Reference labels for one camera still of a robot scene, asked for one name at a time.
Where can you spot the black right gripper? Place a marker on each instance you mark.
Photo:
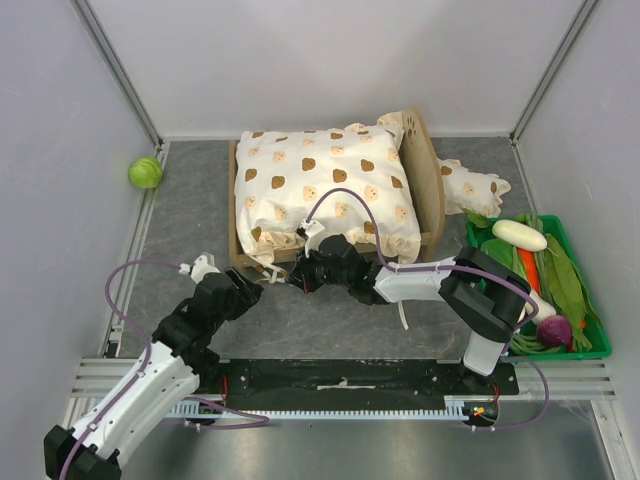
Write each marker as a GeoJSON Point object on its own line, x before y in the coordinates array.
{"type": "Point", "coordinates": [304, 270]}

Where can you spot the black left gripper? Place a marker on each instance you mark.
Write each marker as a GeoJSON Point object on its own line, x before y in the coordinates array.
{"type": "Point", "coordinates": [247, 293]}

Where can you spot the bear print cream quilt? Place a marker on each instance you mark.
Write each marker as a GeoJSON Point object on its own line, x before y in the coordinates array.
{"type": "Point", "coordinates": [351, 180]}

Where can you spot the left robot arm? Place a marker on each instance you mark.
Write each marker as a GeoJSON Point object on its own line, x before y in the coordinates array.
{"type": "Point", "coordinates": [171, 367]}

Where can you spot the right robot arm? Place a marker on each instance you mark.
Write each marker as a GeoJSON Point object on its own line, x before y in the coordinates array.
{"type": "Point", "coordinates": [487, 296]}

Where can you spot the green cabbage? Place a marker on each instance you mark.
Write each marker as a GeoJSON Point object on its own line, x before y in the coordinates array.
{"type": "Point", "coordinates": [146, 173]}

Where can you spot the bear print small pillow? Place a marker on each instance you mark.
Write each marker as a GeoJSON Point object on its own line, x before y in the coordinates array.
{"type": "Point", "coordinates": [467, 190]}

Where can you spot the white radish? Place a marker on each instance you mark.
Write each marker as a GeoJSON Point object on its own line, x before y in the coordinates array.
{"type": "Point", "coordinates": [519, 235]}

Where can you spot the orange carrot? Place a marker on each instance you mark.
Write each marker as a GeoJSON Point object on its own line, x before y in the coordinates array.
{"type": "Point", "coordinates": [530, 268]}

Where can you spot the green beans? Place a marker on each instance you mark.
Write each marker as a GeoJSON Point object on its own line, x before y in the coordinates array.
{"type": "Point", "coordinates": [529, 345]}

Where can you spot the purple cabbage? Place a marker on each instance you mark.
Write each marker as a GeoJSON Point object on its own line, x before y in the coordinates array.
{"type": "Point", "coordinates": [554, 331]}

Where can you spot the green plastic basket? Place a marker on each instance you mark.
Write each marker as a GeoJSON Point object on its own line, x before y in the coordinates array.
{"type": "Point", "coordinates": [562, 286]}

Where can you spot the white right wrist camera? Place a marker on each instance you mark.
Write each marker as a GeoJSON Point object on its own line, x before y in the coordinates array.
{"type": "Point", "coordinates": [312, 232]}

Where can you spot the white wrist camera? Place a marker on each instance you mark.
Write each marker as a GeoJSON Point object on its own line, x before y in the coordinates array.
{"type": "Point", "coordinates": [203, 265]}
{"type": "Point", "coordinates": [312, 232]}

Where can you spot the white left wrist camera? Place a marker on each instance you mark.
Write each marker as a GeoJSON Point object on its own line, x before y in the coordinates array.
{"type": "Point", "coordinates": [203, 265]}

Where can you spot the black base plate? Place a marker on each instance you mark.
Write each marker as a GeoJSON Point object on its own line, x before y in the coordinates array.
{"type": "Point", "coordinates": [350, 385]}

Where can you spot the wooden pet bed frame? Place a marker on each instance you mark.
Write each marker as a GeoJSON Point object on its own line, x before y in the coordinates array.
{"type": "Point", "coordinates": [420, 163]}

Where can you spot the white cable duct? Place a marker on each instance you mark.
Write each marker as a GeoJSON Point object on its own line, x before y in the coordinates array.
{"type": "Point", "coordinates": [197, 412]}

